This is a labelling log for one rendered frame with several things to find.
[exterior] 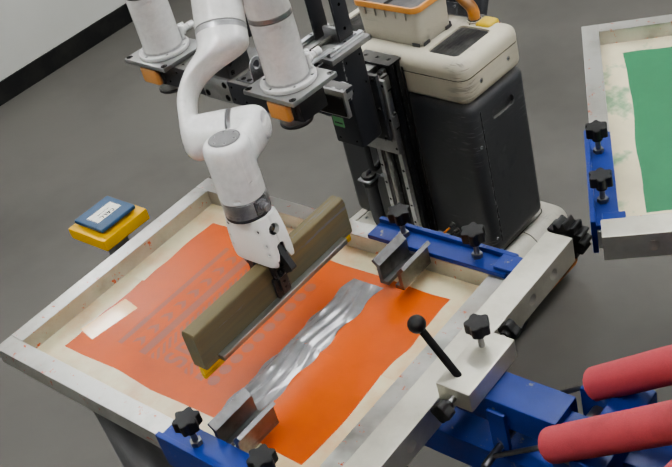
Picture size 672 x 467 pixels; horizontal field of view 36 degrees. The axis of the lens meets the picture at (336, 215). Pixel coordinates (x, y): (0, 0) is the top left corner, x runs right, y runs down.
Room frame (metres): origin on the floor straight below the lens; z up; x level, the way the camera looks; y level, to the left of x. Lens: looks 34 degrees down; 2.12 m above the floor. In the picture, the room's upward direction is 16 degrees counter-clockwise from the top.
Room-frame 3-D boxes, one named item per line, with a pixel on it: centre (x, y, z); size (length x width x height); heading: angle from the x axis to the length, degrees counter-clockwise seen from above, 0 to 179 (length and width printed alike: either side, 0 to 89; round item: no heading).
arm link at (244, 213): (1.37, 0.13, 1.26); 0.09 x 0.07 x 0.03; 42
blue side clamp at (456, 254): (1.46, -0.16, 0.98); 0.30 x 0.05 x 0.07; 42
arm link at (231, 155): (1.41, 0.11, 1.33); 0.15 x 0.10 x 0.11; 169
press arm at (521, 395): (1.04, -0.17, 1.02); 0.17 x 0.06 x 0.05; 42
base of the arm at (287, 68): (2.00, 0.01, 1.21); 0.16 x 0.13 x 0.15; 128
